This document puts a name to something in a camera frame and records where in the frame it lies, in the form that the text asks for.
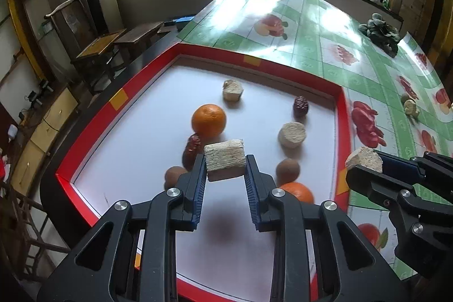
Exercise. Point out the blue flat box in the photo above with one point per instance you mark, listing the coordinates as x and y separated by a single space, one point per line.
184 19

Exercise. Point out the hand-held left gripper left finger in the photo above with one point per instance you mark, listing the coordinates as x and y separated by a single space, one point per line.
200 196

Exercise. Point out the low yellow drawer cabinet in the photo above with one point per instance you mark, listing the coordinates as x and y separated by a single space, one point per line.
46 125

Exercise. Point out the white wardrobe with yellow frame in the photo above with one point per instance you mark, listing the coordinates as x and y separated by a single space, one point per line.
14 40

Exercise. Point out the dark wooden bench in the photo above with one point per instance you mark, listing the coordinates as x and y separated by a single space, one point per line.
138 31

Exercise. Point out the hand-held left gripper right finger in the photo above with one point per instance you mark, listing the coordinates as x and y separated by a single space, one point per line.
252 196

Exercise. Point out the small white bottle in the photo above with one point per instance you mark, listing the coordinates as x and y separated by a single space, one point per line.
12 131

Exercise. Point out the brown longan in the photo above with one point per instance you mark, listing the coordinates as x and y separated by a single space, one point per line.
287 171
173 176

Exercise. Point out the orange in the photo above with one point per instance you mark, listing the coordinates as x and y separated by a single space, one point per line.
208 121
300 191

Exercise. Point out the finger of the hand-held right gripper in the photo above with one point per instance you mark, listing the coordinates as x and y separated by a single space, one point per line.
396 165
368 178

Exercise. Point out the olive brown round fruit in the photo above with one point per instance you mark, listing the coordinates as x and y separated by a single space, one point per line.
405 98

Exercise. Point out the red-rimmed white tray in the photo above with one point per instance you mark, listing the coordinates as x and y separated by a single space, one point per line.
141 139

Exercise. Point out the green fruit-print tablecloth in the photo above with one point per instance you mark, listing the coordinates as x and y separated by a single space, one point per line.
318 26

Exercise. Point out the beige puffed grain cake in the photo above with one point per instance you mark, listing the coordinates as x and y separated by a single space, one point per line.
225 157
233 89
292 134
362 157
412 108

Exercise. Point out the dark green leafy vegetable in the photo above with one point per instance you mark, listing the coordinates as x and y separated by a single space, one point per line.
380 31

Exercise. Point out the wooden chair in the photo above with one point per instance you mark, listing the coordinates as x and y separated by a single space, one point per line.
24 217

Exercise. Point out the wooden square stool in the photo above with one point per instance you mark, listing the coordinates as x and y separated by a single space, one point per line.
97 45

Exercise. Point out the dark red date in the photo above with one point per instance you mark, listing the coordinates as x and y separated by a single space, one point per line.
193 150
300 106

